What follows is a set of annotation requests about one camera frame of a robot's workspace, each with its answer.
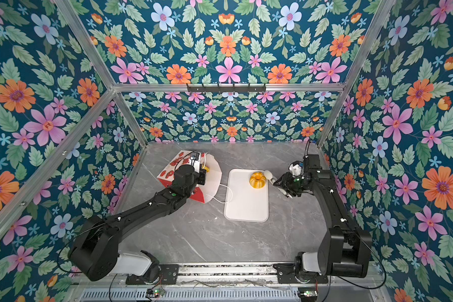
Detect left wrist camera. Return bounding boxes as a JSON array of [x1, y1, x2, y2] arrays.
[[189, 151, 206, 166]]

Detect aluminium frame post left rear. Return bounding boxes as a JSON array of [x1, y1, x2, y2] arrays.
[[55, 1, 147, 148]]

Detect aluminium frame post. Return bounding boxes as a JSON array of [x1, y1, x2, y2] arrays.
[[317, 0, 396, 150], [55, 1, 147, 148]]

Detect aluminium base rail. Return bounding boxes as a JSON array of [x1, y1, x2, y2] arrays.
[[75, 262, 386, 288]]

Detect aluminium beam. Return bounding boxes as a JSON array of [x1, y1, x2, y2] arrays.
[[113, 83, 346, 93], [0, 89, 115, 241]]

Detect black hook rail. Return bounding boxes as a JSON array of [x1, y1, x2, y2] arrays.
[[186, 84, 267, 93]]

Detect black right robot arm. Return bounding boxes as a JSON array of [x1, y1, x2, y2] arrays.
[[273, 155, 372, 280]]

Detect red printed white paper bag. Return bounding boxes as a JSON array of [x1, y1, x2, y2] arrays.
[[157, 150, 222, 203]]

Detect aluminium left side beam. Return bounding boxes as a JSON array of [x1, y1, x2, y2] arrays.
[[0, 89, 115, 241]]

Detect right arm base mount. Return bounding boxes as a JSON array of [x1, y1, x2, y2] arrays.
[[273, 252, 328, 284]]

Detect round yellow striped fake bun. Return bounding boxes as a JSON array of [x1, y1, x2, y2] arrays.
[[249, 171, 267, 190]]

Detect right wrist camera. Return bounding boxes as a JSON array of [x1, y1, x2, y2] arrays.
[[289, 161, 304, 177]]

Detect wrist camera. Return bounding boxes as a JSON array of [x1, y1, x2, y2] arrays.
[[189, 151, 206, 166], [289, 161, 304, 177]]

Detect aluminium frame post right rear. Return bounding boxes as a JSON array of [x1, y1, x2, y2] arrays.
[[317, 0, 396, 150]]

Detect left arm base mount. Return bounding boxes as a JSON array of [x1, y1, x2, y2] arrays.
[[126, 250, 179, 286]]

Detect aluminium rear top beam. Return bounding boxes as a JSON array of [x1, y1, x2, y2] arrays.
[[113, 83, 346, 93]]

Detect white plastic tray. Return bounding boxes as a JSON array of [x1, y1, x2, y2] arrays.
[[224, 169, 269, 223]]

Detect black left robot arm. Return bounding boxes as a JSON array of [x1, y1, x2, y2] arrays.
[[68, 165, 206, 284]]

